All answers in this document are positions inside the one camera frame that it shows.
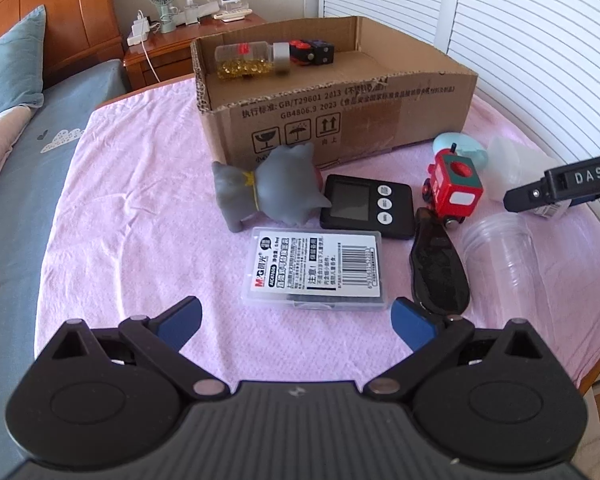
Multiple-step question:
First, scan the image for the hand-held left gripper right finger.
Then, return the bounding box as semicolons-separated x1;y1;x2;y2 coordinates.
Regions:
363;297;566;403

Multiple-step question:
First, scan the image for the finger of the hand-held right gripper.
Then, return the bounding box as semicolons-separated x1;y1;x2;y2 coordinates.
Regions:
503;180;574;214

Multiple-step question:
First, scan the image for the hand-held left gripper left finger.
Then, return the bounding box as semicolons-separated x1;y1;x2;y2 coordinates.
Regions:
35;296;231;402

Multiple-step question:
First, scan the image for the white plastic bottle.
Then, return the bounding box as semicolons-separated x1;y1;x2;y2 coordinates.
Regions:
485;136;576;221

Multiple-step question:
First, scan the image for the clear plastic cup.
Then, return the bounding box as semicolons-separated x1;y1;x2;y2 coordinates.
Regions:
461;212;548;328

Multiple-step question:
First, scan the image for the red toy train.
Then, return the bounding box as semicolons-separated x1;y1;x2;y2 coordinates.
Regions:
421;144;485;233

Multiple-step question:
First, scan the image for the light blue round case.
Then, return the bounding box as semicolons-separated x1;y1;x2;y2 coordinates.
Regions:
432;131;489;171

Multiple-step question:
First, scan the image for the clear labelled plastic case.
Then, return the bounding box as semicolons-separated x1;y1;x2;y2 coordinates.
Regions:
241;227;391;312

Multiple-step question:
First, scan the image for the black digital timer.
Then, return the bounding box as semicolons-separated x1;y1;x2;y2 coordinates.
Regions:
319;174;413;241

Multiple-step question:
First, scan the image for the grey cat toy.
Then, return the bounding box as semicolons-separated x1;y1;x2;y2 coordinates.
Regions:
211;142;332;233

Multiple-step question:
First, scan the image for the brown cardboard box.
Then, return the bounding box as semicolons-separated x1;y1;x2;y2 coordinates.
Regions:
190;16;480;170

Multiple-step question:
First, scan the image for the pink blanket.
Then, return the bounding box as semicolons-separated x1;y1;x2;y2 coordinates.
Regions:
34;77;600;396

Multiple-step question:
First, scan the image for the blue printed bed sheet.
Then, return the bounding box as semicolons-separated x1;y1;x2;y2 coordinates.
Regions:
0;57;126;480

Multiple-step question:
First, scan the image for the black and red cube toy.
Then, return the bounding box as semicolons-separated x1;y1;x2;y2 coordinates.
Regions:
288;39;336;67

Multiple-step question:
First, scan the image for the clear yellow capsule bottle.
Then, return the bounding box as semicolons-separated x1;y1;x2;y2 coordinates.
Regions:
215;41;292;81

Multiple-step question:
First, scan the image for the wooden nightstand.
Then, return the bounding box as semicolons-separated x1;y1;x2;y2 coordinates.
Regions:
122;10;271;93

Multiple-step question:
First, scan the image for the blue pillow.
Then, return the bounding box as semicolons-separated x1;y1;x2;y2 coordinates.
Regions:
0;5;47;123

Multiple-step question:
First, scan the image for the white router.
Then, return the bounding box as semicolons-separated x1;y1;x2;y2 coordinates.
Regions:
172;0;221;26

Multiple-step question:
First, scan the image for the wooden headboard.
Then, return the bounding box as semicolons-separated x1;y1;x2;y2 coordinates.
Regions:
0;0;126;86

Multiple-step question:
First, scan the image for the white cable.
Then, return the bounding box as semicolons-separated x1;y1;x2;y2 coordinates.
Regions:
140;42;161;83

